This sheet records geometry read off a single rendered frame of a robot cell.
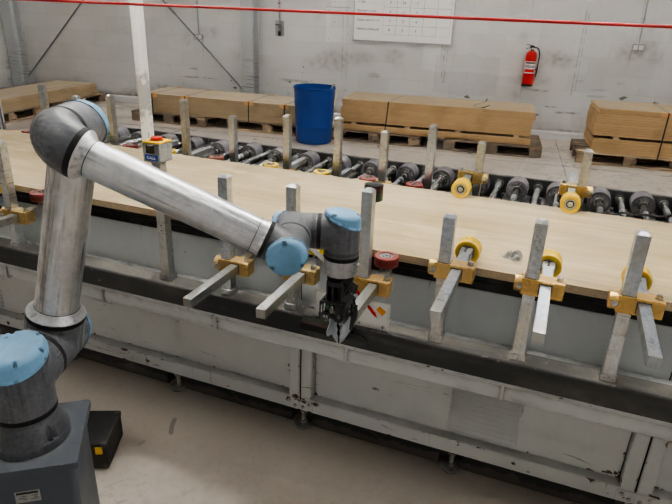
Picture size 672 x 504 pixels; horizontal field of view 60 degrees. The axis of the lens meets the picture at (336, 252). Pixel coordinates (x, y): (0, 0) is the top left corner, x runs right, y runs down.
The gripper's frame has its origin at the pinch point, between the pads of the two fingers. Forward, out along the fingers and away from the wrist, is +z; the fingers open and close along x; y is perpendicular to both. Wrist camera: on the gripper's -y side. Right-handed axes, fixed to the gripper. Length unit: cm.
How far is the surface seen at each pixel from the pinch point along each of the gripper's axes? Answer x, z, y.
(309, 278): -22.1, -1.2, -28.6
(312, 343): -21.9, 25.3, -32.4
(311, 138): -251, 66, -548
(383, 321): 4.0, 8.5, -28.9
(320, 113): -241, 34, -551
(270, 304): -23.8, -2.4, -4.6
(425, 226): 4, -9, -76
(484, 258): 30, -9, -55
